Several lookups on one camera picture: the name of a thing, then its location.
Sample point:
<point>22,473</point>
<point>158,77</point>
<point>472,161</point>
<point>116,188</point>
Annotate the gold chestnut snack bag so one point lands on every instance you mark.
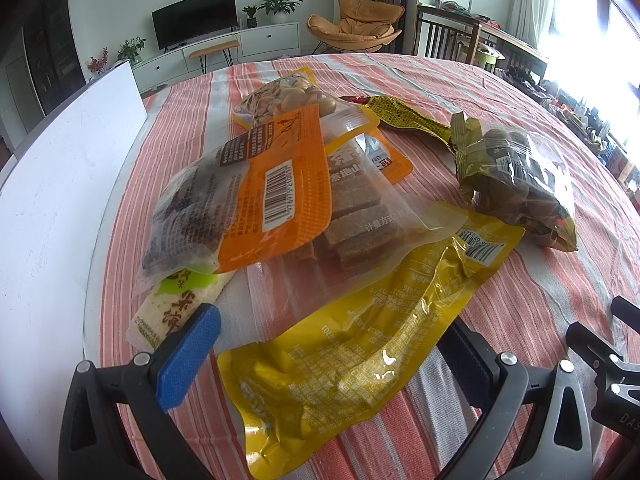
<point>517,176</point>

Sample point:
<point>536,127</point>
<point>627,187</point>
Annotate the black flat television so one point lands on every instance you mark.
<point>187,19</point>

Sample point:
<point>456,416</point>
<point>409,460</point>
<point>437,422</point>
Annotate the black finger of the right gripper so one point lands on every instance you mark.
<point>617,381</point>

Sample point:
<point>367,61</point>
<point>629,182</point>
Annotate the orange lounge chair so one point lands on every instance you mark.
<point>364,26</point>

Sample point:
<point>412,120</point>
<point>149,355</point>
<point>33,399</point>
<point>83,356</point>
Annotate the red flower vase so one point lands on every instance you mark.
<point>98,65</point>

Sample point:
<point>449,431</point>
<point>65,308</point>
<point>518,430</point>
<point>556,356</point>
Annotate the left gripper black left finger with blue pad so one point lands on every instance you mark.
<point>93,439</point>

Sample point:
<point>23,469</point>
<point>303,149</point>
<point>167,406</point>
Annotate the clear brown cake bag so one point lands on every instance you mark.
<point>371,229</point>

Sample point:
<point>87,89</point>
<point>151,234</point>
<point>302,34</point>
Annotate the pistachio nut bag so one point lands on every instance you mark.
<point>297,90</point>

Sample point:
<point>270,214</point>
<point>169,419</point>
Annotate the red yellow snack packet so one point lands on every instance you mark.
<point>400,117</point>

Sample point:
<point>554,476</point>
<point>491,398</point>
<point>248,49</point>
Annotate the potted green plant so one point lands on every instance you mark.
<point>279,10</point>

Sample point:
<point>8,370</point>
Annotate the green plant by flowers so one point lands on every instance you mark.
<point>131,50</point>

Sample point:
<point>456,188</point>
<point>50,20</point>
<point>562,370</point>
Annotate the small wooden bench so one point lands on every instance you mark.
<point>224,49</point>

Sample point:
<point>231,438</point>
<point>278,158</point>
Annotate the white cardboard storage box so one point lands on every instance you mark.
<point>52,205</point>

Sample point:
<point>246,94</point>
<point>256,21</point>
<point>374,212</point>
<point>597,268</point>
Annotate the white tv cabinet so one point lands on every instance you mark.
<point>262,43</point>

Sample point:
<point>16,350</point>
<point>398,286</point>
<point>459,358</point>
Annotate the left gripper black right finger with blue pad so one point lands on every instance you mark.
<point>555,443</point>

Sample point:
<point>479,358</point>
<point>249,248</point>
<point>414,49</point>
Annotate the orange clear snack bag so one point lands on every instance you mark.
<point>258,196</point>

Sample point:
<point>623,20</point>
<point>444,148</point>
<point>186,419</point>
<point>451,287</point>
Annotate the white green rice cake packet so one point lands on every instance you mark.
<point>170,304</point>

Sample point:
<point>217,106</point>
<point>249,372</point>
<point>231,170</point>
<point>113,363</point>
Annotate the dark wooden side table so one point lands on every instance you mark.
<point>453,36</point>

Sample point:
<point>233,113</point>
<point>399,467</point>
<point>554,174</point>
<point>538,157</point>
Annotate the yellow foil snack pouch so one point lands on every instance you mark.
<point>341,364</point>

